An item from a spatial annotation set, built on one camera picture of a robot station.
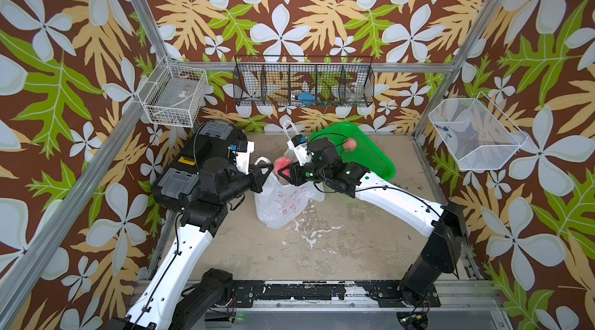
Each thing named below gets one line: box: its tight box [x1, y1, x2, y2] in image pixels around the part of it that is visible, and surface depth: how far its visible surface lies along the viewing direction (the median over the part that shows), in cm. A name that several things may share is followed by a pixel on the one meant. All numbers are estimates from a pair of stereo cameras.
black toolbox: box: [151, 119, 248, 210], surface depth 88 cm
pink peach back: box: [343, 137, 358, 152], surface depth 111 cm
